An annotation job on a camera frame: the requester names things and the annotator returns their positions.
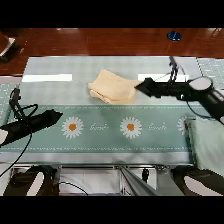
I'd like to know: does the black cable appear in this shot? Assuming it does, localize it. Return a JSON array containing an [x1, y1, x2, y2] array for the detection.
[[0, 103, 40, 178], [57, 180, 90, 197]]

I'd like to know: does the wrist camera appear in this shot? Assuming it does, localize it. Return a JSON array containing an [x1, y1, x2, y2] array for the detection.
[[8, 87, 24, 116], [167, 55, 180, 82]]

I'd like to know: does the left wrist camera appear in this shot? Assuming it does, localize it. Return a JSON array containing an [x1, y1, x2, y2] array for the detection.
[[8, 87, 24, 116]]

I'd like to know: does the pale green garment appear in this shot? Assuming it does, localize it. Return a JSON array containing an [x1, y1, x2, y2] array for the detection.
[[184, 117, 224, 178]]

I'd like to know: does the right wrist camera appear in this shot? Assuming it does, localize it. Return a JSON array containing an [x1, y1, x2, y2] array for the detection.
[[167, 55, 180, 82]]

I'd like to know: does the cream garment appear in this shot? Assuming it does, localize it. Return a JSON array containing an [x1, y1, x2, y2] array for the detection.
[[87, 69, 143, 105]]

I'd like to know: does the blue round object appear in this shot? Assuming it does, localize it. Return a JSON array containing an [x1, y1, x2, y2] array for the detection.
[[167, 30, 183, 42]]

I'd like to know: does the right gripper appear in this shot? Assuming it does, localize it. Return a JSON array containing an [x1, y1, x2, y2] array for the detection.
[[134, 77, 168, 99]]

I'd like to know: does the silver frame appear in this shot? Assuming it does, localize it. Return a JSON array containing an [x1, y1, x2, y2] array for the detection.
[[0, 162, 224, 197]]

